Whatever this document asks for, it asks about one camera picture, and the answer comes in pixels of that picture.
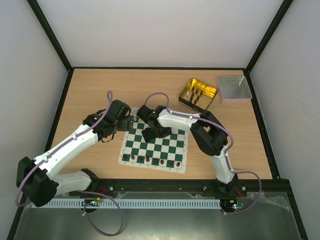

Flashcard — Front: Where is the gold metal tin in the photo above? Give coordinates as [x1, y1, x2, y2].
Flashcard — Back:
[178, 78, 218, 113]

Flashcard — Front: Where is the silver pink tin lid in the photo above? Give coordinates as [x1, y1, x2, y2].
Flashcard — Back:
[217, 75, 252, 104]

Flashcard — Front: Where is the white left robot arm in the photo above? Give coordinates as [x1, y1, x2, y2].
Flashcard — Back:
[16, 99, 131, 207]

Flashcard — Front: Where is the green white chess board mat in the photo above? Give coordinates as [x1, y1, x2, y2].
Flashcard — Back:
[118, 108, 189, 174]

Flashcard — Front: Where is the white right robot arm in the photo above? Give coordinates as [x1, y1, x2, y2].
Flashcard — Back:
[136, 105, 238, 196]

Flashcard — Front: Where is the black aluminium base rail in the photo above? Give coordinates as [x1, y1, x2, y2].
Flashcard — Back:
[69, 178, 291, 197]

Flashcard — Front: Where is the grey slotted cable duct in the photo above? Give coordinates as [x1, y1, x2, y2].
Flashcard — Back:
[43, 198, 221, 210]

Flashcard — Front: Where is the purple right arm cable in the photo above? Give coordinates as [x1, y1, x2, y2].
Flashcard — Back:
[144, 92, 263, 216]

